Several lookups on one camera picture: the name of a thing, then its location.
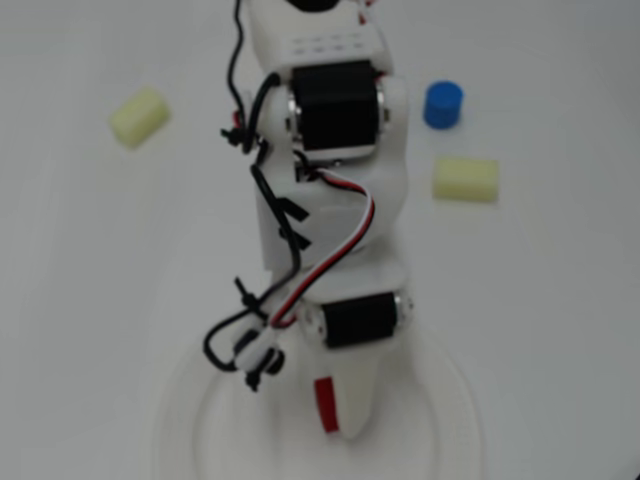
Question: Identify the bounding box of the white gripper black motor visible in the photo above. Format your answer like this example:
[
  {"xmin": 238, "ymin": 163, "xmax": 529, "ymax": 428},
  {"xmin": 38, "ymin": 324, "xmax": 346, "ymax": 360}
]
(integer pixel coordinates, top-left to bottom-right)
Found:
[{"xmin": 298, "ymin": 269, "xmax": 417, "ymax": 442}]

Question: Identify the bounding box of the red cube block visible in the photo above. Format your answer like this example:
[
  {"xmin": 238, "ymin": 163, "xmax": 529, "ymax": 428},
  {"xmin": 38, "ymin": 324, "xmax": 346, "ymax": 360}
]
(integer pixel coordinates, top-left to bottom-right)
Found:
[{"xmin": 313, "ymin": 376, "xmax": 342, "ymax": 435}]

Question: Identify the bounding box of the pale yellow foam block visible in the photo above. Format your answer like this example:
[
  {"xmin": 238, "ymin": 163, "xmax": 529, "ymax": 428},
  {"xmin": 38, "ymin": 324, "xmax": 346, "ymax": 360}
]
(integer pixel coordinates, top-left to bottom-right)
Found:
[
  {"xmin": 108, "ymin": 87, "xmax": 172, "ymax": 151},
  {"xmin": 431, "ymin": 157, "xmax": 501, "ymax": 205}
]

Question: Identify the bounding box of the white round plate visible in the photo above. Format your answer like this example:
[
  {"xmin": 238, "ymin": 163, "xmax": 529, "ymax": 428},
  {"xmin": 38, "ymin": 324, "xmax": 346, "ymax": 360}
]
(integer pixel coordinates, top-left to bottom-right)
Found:
[{"xmin": 152, "ymin": 319, "xmax": 487, "ymax": 480}]

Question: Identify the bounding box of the blue ribbed cylinder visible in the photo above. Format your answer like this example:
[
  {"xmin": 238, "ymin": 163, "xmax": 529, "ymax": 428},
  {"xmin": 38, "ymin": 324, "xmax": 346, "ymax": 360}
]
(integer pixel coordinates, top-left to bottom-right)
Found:
[{"xmin": 422, "ymin": 80, "xmax": 465, "ymax": 132}]

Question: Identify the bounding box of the small black white camera module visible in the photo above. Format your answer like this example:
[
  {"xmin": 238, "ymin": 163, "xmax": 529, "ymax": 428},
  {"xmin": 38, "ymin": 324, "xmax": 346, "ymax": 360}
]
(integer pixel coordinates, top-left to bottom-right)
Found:
[{"xmin": 233, "ymin": 319, "xmax": 288, "ymax": 394}]

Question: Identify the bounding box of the red white black servo cable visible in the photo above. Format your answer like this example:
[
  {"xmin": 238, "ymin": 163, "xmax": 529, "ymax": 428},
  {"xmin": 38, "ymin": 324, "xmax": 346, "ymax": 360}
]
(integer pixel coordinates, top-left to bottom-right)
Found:
[{"xmin": 269, "ymin": 167, "xmax": 376, "ymax": 330}]

